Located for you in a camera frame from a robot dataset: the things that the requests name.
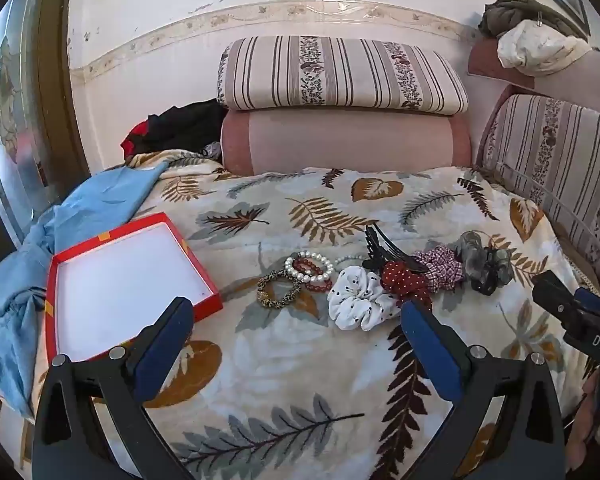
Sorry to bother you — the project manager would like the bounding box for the striped floral sofa seat cushion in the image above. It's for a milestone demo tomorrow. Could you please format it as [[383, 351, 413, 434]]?
[[476, 92, 600, 306]]

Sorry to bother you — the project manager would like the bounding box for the olive green clothing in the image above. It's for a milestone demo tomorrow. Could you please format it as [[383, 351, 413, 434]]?
[[478, 0, 589, 40]]

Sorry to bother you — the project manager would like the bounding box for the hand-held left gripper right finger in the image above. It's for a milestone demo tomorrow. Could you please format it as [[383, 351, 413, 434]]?
[[400, 300, 568, 480]]

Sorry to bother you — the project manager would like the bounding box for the grey scrunchie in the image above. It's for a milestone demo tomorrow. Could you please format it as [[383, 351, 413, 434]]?
[[470, 247, 513, 296]]

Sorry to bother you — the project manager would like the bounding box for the red plaid scrunchie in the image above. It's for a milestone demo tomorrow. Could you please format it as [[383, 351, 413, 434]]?
[[411, 247, 466, 294]]

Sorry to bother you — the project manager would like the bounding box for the white cloth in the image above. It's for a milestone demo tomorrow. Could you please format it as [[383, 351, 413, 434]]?
[[496, 25, 593, 79]]

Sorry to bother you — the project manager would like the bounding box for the red bead bracelet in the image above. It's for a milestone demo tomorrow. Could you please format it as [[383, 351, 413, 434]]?
[[293, 257, 334, 293]]

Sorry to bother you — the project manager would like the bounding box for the red dotted scrunchie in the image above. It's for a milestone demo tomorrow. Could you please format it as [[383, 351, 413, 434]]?
[[379, 259, 434, 304]]

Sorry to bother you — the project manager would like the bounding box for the person's right hand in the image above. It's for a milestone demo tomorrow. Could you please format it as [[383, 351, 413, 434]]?
[[564, 371, 600, 462]]

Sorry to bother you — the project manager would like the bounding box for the leopard print bracelet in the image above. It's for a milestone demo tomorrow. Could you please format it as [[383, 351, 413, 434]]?
[[257, 269, 303, 310]]

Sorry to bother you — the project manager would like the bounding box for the red box with white inside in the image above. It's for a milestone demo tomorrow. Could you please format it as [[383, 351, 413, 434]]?
[[45, 212, 225, 364]]

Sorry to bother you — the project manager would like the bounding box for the white pearl bracelet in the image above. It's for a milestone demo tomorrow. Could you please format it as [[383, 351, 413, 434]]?
[[283, 251, 335, 284]]

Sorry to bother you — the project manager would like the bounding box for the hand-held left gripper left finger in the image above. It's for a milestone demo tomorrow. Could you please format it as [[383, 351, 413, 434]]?
[[32, 296, 195, 480]]

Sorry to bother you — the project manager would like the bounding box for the black hair claw clip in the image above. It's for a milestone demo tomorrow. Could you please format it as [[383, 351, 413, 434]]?
[[362, 224, 427, 274]]

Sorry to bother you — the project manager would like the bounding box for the white dotted scrunchie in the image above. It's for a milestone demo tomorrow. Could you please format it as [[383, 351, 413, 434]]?
[[327, 264, 403, 332]]

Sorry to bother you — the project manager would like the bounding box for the wide striped floral cushion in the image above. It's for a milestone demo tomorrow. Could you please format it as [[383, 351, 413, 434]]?
[[216, 35, 470, 116]]

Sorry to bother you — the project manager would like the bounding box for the pink sofa bolster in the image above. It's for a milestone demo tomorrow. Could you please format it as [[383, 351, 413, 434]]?
[[220, 107, 473, 177]]

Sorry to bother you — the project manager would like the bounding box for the small grey translucent claw clip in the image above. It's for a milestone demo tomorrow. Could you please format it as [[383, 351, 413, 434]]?
[[454, 231, 484, 262]]

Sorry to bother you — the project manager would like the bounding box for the black and red clothing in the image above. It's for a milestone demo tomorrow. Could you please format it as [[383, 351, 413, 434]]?
[[119, 98, 227, 167]]

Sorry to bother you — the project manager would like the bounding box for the pink sofa armrest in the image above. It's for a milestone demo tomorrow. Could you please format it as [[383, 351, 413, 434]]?
[[466, 36, 600, 122]]

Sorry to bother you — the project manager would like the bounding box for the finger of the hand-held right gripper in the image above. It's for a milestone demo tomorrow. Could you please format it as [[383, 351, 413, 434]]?
[[574, 287, 600, 322], [532, 269, 588, 333]]

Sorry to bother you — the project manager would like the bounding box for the leaf print blanket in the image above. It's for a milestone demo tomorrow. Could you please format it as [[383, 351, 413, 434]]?
[[0, 149, 600, 480]]

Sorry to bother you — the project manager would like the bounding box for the blue cloth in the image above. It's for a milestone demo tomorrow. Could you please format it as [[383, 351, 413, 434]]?
[[0, 164, 169, 420]]

